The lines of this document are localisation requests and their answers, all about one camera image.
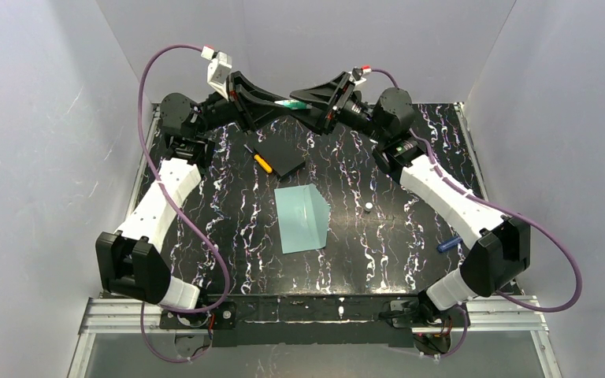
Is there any green white glue stick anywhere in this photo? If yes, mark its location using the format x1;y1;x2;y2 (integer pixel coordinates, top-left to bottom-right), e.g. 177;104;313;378
275;99;312;110

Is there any light green envelope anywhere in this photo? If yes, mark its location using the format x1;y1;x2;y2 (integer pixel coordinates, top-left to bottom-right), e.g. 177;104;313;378
274;184;330;254

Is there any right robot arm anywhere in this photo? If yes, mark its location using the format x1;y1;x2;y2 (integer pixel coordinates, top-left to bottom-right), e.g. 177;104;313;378
290;72;531;314

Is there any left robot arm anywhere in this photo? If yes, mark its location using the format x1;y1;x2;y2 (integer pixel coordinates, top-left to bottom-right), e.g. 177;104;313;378
95;72;291;313

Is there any black box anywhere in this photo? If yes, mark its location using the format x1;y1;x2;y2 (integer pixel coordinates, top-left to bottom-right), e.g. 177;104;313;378
254;135;306;181

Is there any blue pen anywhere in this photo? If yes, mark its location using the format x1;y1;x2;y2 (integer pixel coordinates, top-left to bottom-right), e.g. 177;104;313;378
436;236;462;254

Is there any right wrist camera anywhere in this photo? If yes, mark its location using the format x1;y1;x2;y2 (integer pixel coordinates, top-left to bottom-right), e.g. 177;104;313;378
350;65;372;90

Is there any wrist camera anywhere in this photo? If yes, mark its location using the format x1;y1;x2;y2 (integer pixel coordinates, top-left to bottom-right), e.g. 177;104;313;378
350;65;372;90
201;46;232;99

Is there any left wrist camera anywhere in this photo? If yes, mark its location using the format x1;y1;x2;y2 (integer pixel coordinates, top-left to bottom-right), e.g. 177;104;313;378
201;46;232;99

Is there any yellow handled utility knife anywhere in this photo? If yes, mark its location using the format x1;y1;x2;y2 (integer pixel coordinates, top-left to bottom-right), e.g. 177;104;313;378
243;144;273;174

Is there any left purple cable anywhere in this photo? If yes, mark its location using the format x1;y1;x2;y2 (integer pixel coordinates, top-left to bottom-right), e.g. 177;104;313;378
138;43;232;365

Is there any purple cable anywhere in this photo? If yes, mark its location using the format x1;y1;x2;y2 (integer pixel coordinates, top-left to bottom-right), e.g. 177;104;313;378
138;43;232;365
369;66;584;361

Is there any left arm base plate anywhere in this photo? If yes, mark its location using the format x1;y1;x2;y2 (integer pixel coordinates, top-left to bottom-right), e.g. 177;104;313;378
159;301;237;330

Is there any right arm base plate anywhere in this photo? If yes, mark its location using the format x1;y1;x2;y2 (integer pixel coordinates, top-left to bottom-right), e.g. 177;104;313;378
384;298;468;332

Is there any aluminium frame rail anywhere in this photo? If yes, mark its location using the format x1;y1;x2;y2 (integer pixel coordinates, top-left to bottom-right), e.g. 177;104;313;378
69;295;561;377

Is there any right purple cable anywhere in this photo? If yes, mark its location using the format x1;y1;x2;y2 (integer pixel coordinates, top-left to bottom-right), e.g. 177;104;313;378
369;66;584;361

